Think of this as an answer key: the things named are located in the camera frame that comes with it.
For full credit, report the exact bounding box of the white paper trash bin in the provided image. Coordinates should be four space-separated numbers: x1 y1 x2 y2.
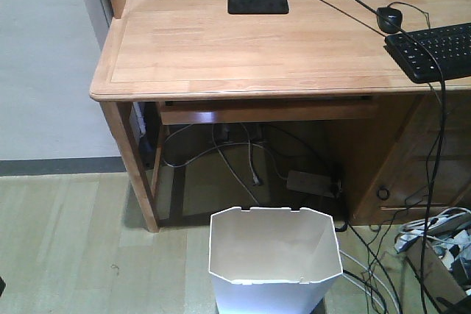
208 207 343 313

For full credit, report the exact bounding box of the black keyboard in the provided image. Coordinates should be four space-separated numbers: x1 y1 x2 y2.
385 23 470 84

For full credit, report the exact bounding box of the black computer mouse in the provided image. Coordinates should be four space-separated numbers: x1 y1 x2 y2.
376 7 403 35

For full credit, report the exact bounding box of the grey cable under desk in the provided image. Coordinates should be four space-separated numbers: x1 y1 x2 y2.
162 122 280 205

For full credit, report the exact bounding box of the grey power adapter brick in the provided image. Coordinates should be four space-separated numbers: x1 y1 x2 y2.
286 170 335 198

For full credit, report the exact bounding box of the wooden desk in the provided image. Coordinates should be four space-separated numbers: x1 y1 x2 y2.
88 0 471 234

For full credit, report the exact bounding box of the white power strip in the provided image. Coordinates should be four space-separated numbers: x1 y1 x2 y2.
398 207 470 236

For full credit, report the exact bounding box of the cardboard box with clutter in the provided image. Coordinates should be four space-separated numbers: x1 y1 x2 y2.
394 223 470 313

